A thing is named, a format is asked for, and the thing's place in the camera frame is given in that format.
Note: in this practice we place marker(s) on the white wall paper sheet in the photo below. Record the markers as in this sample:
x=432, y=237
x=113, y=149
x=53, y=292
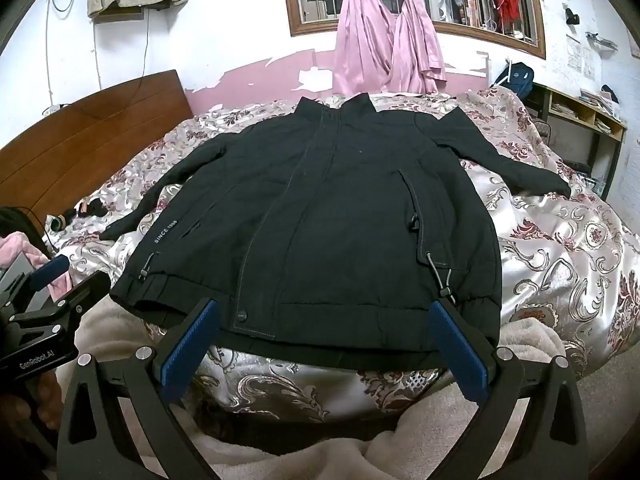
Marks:
x=574, y=55

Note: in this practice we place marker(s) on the wooden framed barred window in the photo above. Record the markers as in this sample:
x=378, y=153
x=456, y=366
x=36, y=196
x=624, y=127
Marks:
x=295, y=10

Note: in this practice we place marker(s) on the black jacket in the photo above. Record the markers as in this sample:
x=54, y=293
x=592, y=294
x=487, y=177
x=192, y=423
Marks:
x=325, y=210

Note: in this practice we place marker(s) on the wooden shelf unit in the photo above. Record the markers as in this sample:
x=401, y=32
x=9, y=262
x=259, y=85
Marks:
x=575, y=99

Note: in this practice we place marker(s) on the small black item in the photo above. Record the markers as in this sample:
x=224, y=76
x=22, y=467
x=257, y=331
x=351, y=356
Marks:
x=92, y=208

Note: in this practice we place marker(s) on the person's left hand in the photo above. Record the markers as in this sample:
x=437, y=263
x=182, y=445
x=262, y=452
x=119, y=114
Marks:
x=46, y=387

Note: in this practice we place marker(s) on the wooden headboard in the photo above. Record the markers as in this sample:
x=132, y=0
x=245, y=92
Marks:
x=100, y=125

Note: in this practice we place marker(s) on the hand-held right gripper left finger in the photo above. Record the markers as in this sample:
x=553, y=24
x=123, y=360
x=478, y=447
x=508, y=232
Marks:
x=187, y=345

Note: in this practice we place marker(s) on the beige fleece blanket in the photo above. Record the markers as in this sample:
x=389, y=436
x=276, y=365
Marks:
x=415, y=435

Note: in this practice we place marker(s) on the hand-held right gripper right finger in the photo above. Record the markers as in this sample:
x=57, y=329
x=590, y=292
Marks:
x=462, y=355

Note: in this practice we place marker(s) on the stack of papers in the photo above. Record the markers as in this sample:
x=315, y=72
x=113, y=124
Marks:
x=592, y=96

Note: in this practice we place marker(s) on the black wall device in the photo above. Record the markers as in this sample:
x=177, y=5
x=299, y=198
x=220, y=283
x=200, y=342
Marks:
x=572, y=16

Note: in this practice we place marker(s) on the floral satin bed blanket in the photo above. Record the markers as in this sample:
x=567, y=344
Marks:
x=550, y=240

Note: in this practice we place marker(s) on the dark cap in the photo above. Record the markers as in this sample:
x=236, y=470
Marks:
x=609, y=94

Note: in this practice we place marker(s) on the small wall rack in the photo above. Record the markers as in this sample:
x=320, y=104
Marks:
x=600, y=42

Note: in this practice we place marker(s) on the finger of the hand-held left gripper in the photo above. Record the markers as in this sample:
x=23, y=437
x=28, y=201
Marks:
x=50, y=270
x=87, y=287

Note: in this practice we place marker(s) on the pink cloth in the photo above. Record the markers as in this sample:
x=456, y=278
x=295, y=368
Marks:
x=20, y=250

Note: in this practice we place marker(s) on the dark blue backpack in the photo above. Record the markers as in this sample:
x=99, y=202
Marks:
x=517, y=80

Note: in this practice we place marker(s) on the pink knotted curtain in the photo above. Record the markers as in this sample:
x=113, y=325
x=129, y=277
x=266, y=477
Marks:
x=362, y=35
x=417, y=35

